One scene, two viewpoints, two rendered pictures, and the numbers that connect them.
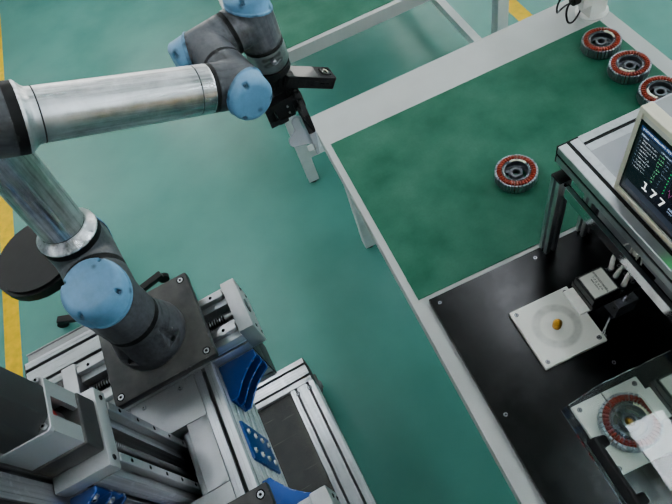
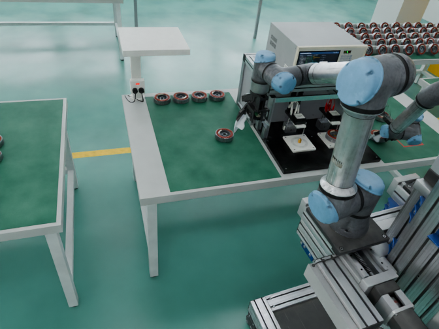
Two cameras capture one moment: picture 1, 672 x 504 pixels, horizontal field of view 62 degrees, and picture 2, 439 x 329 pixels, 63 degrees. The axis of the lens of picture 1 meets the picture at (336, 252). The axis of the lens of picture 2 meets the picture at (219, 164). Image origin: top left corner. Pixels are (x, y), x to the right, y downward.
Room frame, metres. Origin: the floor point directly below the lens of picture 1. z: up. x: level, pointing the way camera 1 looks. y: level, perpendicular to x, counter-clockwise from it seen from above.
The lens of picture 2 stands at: (1.40, 1.15, 2.01)
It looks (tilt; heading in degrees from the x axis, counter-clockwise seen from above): 40 degrees down; 252
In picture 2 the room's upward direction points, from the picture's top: 7 degrees clockwise
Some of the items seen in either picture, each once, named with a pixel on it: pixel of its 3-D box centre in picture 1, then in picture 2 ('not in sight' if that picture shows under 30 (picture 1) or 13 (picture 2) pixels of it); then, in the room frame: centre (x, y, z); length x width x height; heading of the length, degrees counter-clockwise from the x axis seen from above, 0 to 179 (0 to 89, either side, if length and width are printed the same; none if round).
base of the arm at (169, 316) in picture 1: (140, 326); (351, 213); (0.63, 0.42, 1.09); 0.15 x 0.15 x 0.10
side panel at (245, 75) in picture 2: not in sight; (248, 92); (0.63, -0.78, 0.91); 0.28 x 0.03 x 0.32; 93
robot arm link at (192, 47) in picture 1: (208, 53); (283, 78); (0.85, 0.07, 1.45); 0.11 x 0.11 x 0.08; 15
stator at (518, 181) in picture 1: (515, 173); (224, 135); (0.84, -0.53, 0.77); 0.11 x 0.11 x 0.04
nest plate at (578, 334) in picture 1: (556, 326); (298, 143); (0.41, -0.40, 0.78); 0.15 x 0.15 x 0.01; 3
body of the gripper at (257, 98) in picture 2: (276, 89); (257, 104); (0.89, -0.02, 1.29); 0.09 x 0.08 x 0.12; 97
